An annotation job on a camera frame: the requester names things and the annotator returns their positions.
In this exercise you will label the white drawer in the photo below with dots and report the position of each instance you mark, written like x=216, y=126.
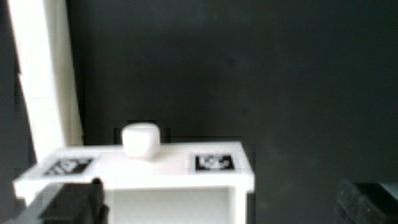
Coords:
x=176, y=183

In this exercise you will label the white workspace border frame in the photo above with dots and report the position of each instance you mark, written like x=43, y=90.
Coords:
x=47, y=73

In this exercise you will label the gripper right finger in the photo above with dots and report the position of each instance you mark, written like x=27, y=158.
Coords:
x=367, y=203

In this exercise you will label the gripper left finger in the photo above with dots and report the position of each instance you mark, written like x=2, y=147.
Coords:
x=68, y=204

